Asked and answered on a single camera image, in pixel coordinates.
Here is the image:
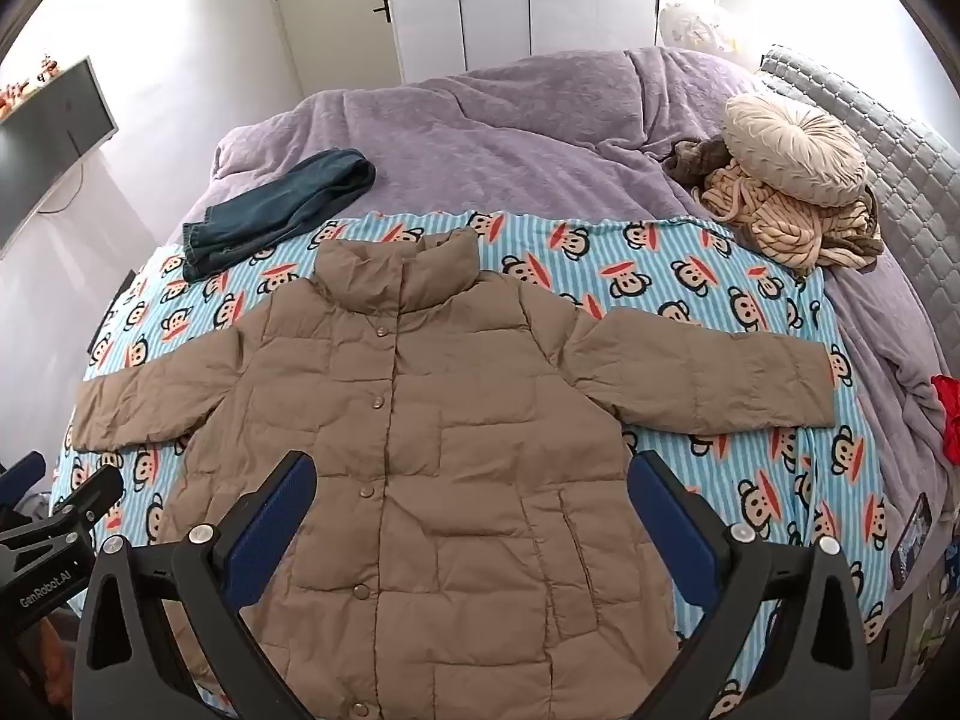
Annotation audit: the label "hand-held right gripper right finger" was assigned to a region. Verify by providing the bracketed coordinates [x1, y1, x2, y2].
[626, 450, 871, 720]

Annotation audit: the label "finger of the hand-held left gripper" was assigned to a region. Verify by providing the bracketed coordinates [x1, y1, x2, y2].
[46, 465, 125, 533]
[0, 452, 47, 511]

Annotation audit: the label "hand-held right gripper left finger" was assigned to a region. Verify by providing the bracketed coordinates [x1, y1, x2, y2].
[73, 450, 320, 720]

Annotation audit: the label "brown puffer jacket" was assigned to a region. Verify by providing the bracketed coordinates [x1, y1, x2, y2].
[71, 227, 839, 720]

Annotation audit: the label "monkey print striped blanket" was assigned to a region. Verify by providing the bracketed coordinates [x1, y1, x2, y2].
[81, 210, 890, 720]

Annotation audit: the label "black smartphone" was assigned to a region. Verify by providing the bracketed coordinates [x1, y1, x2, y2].
[890, 493, 933, 590]

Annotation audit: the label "red cloth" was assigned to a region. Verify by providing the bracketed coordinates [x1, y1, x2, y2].
[932, 373, 960, 466]

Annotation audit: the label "beige striped knit sweater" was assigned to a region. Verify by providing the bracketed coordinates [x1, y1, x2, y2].
[697, 165, 886, 275]

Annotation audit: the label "dark blue jeans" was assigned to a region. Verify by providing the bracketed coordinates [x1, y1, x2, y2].
[182, 148, 377, 284]

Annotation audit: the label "dark brown fuzzy garment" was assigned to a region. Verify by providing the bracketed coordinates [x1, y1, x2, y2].
[664, 136, 740, 188]

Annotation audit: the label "row of small figurines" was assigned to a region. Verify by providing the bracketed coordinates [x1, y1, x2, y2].
[0, 52, 65, 117]

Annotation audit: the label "round beige pleated cushion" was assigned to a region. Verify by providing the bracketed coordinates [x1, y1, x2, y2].
[724, 92, 871, 205]

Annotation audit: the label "purple fleece duvet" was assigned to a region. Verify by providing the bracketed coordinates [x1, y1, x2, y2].
[180, 47, 960, 541]

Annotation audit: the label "grey quilted headboard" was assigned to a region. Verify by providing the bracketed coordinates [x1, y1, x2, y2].
[757, 45, 960, 391]

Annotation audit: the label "white printed pillow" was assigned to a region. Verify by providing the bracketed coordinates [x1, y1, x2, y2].
[656, 1, 740, 53]

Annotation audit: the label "white wardrobe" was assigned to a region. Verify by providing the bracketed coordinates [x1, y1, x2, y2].
[457, 0, 665, 72]

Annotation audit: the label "wall-mounted flat television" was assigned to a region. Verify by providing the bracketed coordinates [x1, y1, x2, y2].
[0, 56, 121, 256]

